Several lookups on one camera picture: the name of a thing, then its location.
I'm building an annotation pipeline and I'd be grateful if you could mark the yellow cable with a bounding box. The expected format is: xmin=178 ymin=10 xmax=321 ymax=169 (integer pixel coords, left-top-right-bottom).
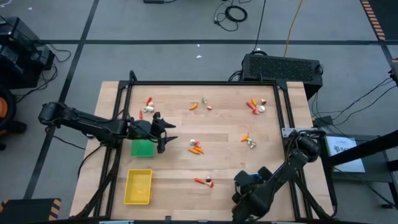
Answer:
xmin=283 ymin=0 xmax=304 ymax=58

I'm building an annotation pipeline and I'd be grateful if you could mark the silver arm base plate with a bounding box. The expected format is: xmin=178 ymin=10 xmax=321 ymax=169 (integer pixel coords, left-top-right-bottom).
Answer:
xmin=281 ymin=127 xmax=301 ymax=138

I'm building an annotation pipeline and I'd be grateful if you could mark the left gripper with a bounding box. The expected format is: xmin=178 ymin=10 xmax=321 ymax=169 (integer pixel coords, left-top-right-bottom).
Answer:
xmin=136 ymin=111 xmax=179 ymax=154

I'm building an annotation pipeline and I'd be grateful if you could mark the black side stand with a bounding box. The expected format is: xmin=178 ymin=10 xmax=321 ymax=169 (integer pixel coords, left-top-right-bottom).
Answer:
xmin=317 ymin=132 xmax=398 ymax=212

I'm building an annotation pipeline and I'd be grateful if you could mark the green plastic basket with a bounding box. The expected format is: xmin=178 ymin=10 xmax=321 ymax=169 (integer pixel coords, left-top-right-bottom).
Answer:
xmin=129 ymin=139 xmax=155 ymax=158

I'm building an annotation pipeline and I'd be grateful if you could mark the black aluminium table frame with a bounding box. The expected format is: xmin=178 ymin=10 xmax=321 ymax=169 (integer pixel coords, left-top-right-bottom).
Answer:
xmin=74 ymin=70 xmax=335 ymax=223

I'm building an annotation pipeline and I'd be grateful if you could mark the yellow plastic basket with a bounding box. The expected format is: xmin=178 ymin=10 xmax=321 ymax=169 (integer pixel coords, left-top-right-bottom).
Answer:
xmin=123 ymin=168 xmax=154 ymax=206

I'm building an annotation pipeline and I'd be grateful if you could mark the coiled black cable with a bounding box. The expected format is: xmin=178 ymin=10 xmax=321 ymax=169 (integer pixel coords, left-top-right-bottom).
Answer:
xmin=213 ymin=0 xmax=249 ymax=32

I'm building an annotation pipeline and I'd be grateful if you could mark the white paper sign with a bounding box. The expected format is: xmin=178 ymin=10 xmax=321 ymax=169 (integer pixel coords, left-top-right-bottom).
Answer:
xmin=325 ymin=136 xmax=366 ymax=174

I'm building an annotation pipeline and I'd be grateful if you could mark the orange black vacuum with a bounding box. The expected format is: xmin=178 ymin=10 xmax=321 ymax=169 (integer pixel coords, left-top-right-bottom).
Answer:
xmin=0 ymin=85 xmax=28 ymax=152

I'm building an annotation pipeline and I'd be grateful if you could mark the thin black floor cable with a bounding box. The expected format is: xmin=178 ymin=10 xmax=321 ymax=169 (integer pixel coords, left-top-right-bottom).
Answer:
xmin=332 ymin=84 xmax=398 ymax=127
xmin=313 ymin=76 xmax=398 ymax=116

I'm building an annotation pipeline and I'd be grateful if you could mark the black equipment stack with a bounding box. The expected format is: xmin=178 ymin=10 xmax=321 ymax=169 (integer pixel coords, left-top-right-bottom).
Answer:
xmin=0 ymin=16 xmax=56 ymax=90

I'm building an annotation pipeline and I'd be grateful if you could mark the hazard striped black mat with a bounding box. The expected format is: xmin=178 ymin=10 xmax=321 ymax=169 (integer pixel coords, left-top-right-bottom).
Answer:
xmin=359 ymin=0 xmax=398 ymax=42

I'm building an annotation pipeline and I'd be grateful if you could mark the small black box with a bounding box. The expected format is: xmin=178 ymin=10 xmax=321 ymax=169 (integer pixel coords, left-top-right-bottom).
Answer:
xmin=312 ymin=115 xmax=333 ymax=128

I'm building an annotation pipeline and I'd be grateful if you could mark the black perforated computer tower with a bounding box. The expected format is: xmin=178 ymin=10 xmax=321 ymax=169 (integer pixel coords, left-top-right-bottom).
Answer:
xmin=241 ymin=53 xmax=324 ymax=100

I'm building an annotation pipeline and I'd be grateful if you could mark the hazard striped black platform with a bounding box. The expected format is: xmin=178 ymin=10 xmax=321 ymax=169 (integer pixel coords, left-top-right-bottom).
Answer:
xmin=0 ymin=198 xmax=62 ymax=224

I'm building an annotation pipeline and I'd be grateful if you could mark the black power cable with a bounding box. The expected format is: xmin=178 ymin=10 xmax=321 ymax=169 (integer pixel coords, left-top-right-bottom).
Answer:
xmin=251 ymin=0 xmax=267 ymax=54

